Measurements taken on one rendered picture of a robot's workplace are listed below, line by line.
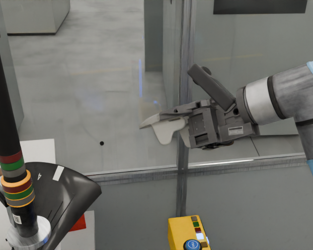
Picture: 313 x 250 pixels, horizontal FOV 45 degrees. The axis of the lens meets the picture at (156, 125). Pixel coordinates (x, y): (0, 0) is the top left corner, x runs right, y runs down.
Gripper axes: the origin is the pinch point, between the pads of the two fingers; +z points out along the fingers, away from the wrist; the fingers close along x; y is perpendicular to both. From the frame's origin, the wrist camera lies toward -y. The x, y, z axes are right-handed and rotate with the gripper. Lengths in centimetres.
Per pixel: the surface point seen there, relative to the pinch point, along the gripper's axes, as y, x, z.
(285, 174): 10, 104, 7
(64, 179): 6.8, -6.0, 21.9
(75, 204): 12.5, -6.6, 18.8
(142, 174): 1, 59, 49
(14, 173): 8.2, -28.3, 7.2
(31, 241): 18.1, -22.0, 13.3
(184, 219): 20, 42, 23
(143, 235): 25, 76, 67
